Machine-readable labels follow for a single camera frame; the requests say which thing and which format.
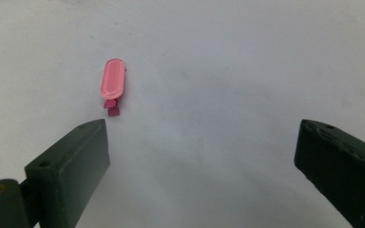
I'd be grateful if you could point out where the pink hair clip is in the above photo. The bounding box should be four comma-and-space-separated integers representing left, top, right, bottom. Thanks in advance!
100, 58, 126, 118

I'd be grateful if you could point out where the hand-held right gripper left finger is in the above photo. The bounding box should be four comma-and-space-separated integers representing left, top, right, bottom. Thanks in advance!
24, 118, 111, 228

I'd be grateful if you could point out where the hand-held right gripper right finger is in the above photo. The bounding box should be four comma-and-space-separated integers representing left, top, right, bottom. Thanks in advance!
294, 119, 365, 228

